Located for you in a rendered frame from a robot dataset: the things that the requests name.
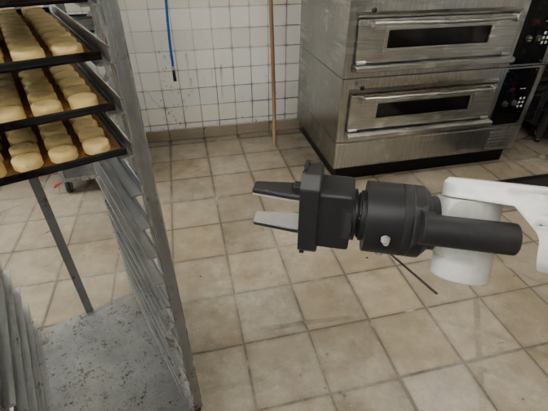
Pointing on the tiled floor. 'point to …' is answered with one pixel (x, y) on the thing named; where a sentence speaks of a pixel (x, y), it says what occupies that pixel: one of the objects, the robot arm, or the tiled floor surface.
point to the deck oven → (417, 80)
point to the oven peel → (272, 70)
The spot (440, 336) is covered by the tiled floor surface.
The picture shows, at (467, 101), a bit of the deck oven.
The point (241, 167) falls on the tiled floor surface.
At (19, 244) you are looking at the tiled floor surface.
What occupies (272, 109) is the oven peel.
